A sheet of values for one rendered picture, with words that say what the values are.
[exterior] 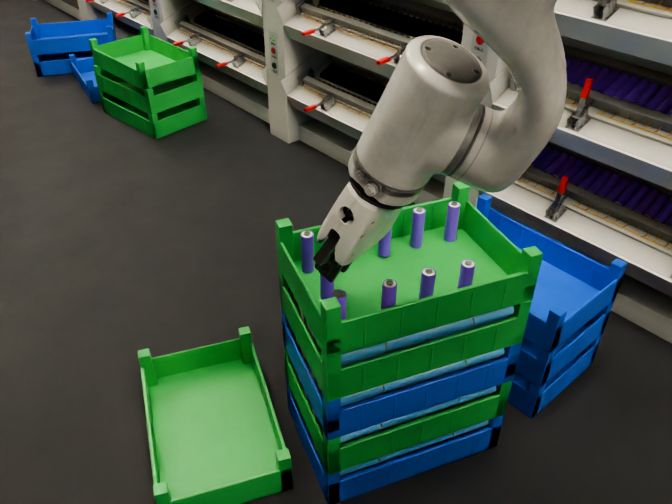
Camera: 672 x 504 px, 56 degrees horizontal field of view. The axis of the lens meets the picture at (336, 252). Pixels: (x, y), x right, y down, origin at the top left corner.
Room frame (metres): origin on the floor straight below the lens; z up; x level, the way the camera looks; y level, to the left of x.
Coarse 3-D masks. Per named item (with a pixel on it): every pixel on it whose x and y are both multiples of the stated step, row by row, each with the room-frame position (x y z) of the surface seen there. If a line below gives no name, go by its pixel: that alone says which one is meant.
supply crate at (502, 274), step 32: (288, 224) 0.72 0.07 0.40; (480, 224) 0.78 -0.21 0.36; (288, 256) 0.68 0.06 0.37; (416, 256) 0.74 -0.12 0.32; (448, 256) 0.74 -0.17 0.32; (480, 256) 0.74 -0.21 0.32; (512, 256) 0.70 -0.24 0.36; (352, 288) 0.67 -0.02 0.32; (416, 288) 0.67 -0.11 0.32; (448, 288) 0.67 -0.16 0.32; (480, 288) 0.62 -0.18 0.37; (512, 288) 0.64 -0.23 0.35; (320, 320) 0.56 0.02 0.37; (352, 320) 0.55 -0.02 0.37; (384, 320) 0.57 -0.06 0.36; (416, 320) 0.59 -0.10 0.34; (448, 320) 0.60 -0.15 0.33
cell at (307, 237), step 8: (304, 232) 0.71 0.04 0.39; (312, 232) 0.72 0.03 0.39; (304, 240) 0.70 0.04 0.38; (312, 240) 0.71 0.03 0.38; (304, 248) 0.70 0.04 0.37; (312, 248) 0.71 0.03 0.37; (304, 256) 0.70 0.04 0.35; (312, 256) 0.71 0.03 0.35; (304, 264) 0.70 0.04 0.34; (312, 264) 0.71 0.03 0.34; (304, 272) 0.71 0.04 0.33; (312, 272) 0.71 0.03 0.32
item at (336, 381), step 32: (288, 288) 0.71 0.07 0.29; (288, 320) 0.69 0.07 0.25; (512, 320) 0.64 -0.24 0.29; (320, 352) 0.63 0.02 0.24; (416, 352) 0.59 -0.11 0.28; (448, 352) 0.61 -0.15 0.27; (480, 352) 0.63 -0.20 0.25; (320, 384) 0.56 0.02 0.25; (352, 384) 0.55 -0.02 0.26; (384, 384) 0.57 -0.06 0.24
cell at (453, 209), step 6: (450, 204) 0.79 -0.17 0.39; (456, 204) 0.79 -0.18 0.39; (450, 210) 0.78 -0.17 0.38; (456, 210) 0.78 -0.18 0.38; (450, 216) 0.78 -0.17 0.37; (456, 216) 0.78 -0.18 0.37; (450, 222) 0.78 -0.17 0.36; (456, 222) 0.78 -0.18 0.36; (450, 228) 0.78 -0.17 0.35; (456, 228) 0.78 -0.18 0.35; (444, 234) 0.79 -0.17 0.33; (450, 234) 0.78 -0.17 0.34; (450, 240) 0.78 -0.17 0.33
